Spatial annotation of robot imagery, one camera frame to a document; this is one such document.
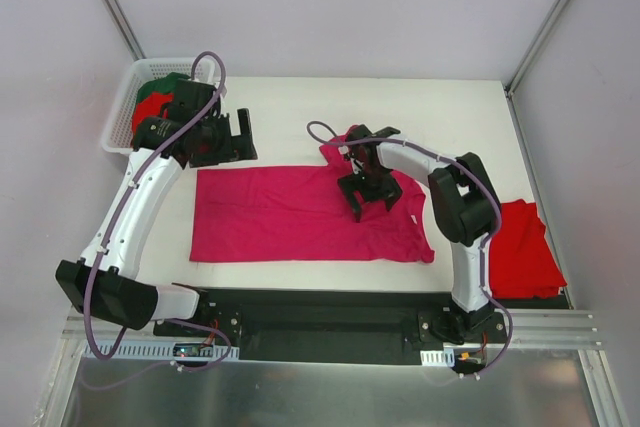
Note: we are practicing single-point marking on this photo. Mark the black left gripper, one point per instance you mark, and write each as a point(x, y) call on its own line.
point(235, 143)

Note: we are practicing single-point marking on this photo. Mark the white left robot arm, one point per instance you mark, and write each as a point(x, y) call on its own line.
point(103, 282)

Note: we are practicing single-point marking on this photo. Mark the left aluminium frame post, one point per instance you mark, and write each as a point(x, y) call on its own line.
point(123, 26)

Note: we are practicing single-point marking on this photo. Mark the red t shirt in basket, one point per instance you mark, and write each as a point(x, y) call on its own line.
point(151, 106)

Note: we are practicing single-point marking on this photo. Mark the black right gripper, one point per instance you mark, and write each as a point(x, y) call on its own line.
point(371, 187)

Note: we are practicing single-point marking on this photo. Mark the aluminium frame post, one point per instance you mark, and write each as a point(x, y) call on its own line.
point(123, 26)
point(534, 49)

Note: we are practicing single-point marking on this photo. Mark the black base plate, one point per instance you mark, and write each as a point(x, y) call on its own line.
point(378, 328)

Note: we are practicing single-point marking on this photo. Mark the pink t shirt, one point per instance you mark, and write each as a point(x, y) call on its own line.
point(298, 213)

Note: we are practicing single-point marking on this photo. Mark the green t shirt in basket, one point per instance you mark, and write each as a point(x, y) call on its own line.
point(162, 87)

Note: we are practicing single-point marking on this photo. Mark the folded red t shirt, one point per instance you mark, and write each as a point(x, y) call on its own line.
point(521, 265)

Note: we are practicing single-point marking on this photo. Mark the white perforated plastic basket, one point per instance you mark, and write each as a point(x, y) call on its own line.
point(117, 134)

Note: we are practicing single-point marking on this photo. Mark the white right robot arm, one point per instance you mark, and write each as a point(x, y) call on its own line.
point(466, 208)

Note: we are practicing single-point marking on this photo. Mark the right aluminium frame post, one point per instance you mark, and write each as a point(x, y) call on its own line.
point(534, 49)

